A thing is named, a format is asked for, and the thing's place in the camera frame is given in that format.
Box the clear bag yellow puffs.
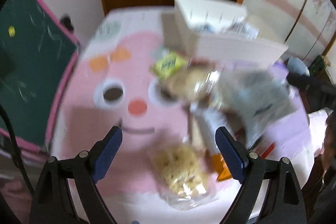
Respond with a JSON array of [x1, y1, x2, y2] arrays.
[[149, 142, 217, 210]]

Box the walnut date cake bag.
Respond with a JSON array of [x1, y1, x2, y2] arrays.
[[162, 66, 221, 102]]

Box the yellow green candy packet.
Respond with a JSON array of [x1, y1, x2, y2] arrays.
[[150, 52, 189, 79]]

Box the orange snack packet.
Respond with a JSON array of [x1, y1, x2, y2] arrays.
[[210, 153, 232, 181]]

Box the blue white plush cushion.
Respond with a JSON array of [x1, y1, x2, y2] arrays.
[[286, 57, 310, 76]]

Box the light blue snack bag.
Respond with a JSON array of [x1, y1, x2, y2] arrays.
[[212, 70, 295, 148]]

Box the white plastic storage bin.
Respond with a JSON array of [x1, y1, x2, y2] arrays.
[[161, 0, 288, 68]]

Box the green chalkboard pink frame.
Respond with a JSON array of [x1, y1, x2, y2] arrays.
[[1, 0, 80, 152]]

